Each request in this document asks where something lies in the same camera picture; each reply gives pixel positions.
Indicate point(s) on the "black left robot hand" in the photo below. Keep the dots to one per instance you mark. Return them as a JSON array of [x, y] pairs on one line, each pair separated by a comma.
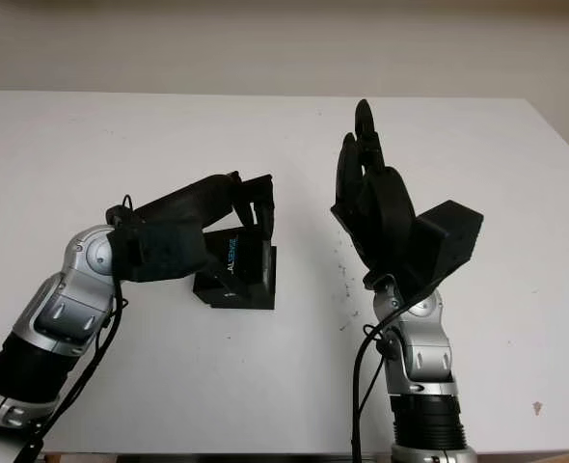
[[188, 202]]

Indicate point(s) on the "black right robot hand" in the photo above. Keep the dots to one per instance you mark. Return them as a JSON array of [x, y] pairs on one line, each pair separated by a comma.
[[386, 217]]

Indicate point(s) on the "black RealSense box lid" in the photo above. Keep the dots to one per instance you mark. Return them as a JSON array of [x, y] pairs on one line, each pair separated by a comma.
[[243, 255]]

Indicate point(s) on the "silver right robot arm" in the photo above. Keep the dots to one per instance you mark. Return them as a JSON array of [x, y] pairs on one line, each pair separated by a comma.
[[424, 347]]

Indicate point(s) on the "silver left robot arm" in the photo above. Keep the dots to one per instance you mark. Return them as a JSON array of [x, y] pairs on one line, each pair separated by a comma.
[[58, 308]]

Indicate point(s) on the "black box base with insert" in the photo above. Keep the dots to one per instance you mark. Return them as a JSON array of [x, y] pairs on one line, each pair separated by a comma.
[[260, 299]]

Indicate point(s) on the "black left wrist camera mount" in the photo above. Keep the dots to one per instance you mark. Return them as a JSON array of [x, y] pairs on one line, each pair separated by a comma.
[[164, 255]]

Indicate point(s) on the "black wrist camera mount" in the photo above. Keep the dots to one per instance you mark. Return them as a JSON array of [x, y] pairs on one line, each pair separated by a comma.
[[164, 255], [448, 246]]

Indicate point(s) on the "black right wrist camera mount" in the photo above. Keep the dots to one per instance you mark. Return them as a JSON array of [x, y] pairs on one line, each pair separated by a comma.
[[448, 246]]

